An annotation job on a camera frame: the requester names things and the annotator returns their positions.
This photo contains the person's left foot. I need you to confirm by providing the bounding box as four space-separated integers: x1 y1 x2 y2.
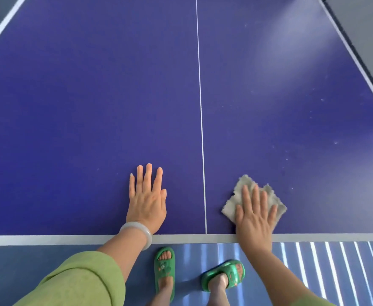
157 250 174 292

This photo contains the green left slipper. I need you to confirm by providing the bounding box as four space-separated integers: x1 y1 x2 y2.
154 246 176 304

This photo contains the blue table tennis table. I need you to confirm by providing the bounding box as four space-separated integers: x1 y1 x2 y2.
0 0 373 247

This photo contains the person's right hand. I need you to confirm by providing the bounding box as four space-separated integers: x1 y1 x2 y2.
235 184 279 255

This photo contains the grey cleaning cloth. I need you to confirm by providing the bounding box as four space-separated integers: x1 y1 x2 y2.
221 174 288 225

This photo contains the green right slipper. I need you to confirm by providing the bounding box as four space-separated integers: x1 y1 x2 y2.
200 259 246 293

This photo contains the person's right foot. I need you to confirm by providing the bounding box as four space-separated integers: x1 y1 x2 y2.
208 263 244 292

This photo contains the white jade bracelet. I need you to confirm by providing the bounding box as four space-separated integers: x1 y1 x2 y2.
119 221 153 251

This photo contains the person's leg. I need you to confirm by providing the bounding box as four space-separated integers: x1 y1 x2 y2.
146 285 174 306
207 285 231 306

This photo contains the green right sleeve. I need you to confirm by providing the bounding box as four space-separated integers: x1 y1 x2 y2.
290 295 335 306

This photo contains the person's right leg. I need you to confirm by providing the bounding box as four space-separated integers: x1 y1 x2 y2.
207 285 231 306

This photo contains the person's foot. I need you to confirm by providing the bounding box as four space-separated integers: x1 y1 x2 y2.
157 250 174 292
208 263 244 292

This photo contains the person's left hand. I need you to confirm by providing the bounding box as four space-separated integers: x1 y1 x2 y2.
126 163 168 235

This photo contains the green slipper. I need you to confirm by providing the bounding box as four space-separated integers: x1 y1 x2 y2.
200 259 246 293
154 246 176 304

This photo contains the person's left leg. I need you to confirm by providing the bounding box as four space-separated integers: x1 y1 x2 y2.
146 285 174 306

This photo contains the person's left forearm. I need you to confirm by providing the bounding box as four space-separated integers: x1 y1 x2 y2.
96 231 147 283

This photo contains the person's right forearm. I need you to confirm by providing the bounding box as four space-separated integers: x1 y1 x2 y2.
242 244 321 306

